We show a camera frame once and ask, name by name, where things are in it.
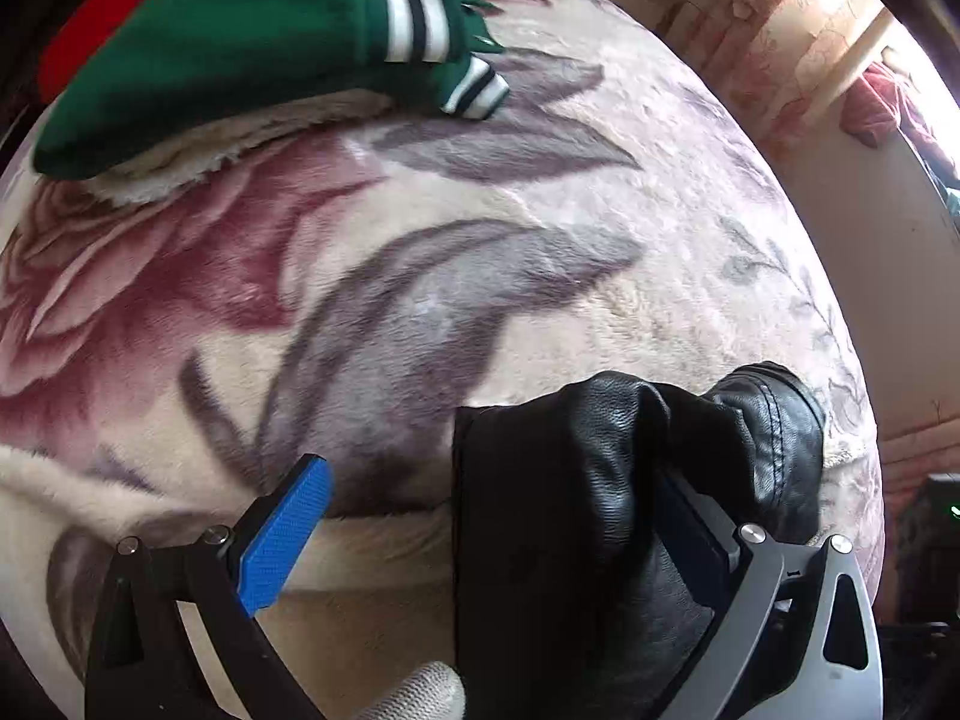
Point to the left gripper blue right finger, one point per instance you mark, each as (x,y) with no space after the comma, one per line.
(701,541)

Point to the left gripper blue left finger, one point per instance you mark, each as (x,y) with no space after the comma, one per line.
(270,536)

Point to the black leather jacket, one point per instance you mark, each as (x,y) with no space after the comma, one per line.
(566,604)

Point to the pink clothes on windowsill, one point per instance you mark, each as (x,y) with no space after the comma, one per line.
(881,102)

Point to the white gloved hand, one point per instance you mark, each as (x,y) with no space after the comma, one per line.
(433,692)

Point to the floral plush bed blanket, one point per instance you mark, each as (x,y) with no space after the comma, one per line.
(339,277)

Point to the pink floral curtain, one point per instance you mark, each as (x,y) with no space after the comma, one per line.
(777,65)

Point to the folded green striped jacket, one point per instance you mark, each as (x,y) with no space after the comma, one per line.
(178,64)

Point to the red duvet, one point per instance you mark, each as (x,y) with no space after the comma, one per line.
(87,29)

